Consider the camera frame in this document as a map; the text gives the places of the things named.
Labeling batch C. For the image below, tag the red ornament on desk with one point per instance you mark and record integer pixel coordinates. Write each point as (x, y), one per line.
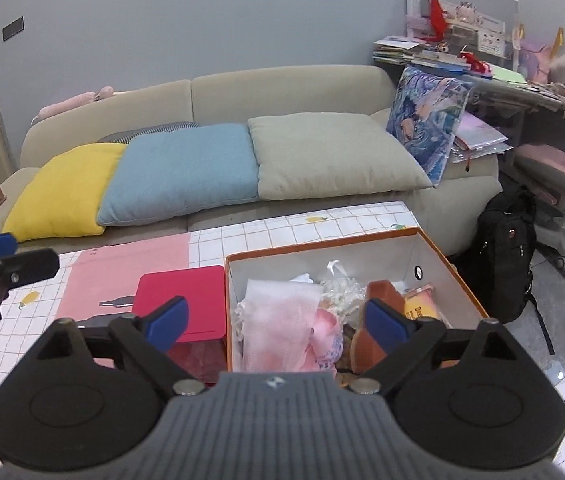
(475, 62)

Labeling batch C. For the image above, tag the stack of books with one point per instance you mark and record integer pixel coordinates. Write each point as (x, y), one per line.
(402, 52)

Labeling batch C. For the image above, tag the black wall switch panel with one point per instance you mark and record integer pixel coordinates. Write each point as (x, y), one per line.
(13, 28)

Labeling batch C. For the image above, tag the beige sofa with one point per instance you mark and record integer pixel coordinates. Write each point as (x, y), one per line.
(287, 90)

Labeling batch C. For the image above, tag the white desk organizer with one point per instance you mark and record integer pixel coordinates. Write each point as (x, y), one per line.
(482, 30)

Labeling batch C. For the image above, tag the white checked tablecloth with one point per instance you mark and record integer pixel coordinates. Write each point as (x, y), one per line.
(287, 230)

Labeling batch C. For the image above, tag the white cloth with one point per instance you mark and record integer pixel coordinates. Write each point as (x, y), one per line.
(302, 280)

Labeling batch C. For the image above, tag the yellow pillow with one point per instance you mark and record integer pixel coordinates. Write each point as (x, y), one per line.
(62, 190)

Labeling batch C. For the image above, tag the orange cardboard box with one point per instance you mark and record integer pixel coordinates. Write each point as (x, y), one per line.
(442, 285)

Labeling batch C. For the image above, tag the grey striped cushion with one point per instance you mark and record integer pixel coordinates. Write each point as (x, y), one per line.
(152, 130)

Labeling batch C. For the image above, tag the pink folder stack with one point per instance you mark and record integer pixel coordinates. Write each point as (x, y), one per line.
(482, 137)

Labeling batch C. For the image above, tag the grey desk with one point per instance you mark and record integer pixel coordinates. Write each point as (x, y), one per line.
(517, 92)

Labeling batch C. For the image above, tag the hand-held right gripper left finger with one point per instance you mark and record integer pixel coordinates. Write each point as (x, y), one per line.
(166, 322)

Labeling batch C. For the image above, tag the pink office chair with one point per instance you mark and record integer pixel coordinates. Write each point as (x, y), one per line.
(547, 165)

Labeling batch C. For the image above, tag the red lidded storage box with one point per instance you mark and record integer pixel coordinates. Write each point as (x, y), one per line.
(182, 300)

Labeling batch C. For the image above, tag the purple bag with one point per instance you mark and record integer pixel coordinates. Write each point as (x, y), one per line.
(535, 62)

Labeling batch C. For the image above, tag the black backpack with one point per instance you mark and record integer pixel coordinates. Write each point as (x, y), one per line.
(505, 255)

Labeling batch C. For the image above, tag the pink printed cloth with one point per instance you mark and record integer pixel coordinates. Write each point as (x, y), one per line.
(327, 335)

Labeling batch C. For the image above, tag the sage beige pillow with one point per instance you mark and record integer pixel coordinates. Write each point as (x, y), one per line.
(332, 155)

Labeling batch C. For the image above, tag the pink packet with yellow label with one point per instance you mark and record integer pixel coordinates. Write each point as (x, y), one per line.
(425, 305)

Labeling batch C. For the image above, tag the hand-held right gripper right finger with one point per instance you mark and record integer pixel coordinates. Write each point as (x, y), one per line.
(387, 325)

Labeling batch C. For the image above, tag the red hanging ornament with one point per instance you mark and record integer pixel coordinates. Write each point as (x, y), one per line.
(436, 17)

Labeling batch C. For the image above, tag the pink plush toy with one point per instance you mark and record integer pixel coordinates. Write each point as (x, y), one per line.
(72, 102)

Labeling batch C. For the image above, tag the blue printed pillow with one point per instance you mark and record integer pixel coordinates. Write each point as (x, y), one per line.
(427, 115)

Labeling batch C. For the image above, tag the brown cloth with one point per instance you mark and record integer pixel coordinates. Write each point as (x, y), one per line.
(382, 292)

